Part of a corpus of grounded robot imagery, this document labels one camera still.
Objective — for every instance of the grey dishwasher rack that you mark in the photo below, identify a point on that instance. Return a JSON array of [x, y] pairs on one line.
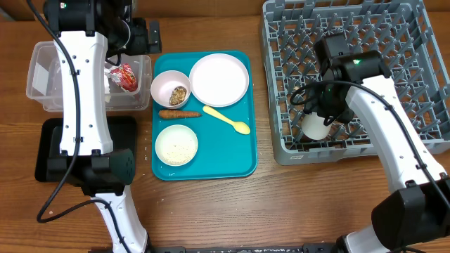
[[399, 30]]

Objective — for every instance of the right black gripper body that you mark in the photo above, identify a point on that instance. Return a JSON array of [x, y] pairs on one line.
[[331, 104]]

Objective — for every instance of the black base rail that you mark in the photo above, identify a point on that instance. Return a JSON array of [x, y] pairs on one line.
[[306, 248]]

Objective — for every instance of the white rice bowl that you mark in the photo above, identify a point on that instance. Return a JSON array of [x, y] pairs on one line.
[[176, 145]]

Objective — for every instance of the white plastic cup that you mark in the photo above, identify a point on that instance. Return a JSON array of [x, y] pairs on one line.
[[313, 127]]

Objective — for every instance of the large pink plate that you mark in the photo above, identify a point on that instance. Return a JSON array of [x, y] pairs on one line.
[[219, 80]]

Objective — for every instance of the white tissue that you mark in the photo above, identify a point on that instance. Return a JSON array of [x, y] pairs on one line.
[[107, 85]]

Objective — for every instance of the red snack wrapper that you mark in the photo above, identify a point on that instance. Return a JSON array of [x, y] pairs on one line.
[[124, 77]]

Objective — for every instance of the black plastic tray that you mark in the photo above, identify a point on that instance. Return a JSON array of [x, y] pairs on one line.
[[123, 132]]

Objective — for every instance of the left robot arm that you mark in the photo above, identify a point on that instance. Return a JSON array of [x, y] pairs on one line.
[[87, 34]]

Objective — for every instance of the small pink bowl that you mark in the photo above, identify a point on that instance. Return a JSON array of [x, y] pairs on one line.
[[163, 85]]

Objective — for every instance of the brown food scraps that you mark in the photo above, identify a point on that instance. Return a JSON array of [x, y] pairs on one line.
[[178, 95]]

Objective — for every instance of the orange carrot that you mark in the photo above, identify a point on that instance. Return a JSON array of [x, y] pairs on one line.
[[178, 114]]

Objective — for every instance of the clear plastic bin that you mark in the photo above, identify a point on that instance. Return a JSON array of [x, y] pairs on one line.
[[44, 81]]

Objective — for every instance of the yellow plastic spoon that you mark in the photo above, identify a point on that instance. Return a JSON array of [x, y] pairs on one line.
[[239, 127]]

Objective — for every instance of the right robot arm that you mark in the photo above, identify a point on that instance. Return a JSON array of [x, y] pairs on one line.
[[417, 209]]

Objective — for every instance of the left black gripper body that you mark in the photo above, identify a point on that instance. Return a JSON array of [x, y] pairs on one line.
[[138, 43]]

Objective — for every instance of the teal serving tray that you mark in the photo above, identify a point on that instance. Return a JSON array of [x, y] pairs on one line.
[[222, 152]]

